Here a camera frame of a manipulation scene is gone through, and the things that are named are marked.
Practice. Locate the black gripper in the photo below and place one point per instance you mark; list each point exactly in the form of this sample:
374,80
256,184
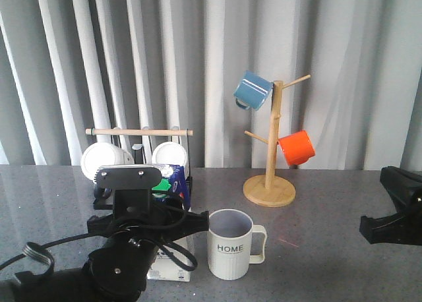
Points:
403,227
119,269

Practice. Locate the Pascual whole milk carton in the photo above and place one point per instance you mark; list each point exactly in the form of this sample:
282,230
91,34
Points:
173,180

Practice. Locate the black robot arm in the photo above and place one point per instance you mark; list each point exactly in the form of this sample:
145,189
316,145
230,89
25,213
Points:
64,285

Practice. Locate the white HOME cup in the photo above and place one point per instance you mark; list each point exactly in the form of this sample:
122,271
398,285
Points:
229,241

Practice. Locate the white smiley hanging mug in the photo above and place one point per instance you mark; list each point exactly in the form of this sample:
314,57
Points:
103,154

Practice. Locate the white ribbed hanging mug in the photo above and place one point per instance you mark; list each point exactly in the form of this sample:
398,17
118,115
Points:
171,153

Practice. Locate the orange mug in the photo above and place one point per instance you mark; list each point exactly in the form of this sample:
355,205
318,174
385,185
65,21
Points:
297,148

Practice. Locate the wooden mug tree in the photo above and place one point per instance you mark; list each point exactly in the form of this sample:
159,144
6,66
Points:
269,190

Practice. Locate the blue mug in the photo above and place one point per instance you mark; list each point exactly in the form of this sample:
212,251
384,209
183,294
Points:
252,91

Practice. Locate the grey white curtain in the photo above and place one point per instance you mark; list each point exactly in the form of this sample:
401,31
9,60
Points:
67,65

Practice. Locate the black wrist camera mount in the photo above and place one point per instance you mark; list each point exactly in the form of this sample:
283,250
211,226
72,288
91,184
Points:
132,186

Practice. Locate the black wire mug rack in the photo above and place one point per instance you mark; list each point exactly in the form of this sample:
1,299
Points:
138,149

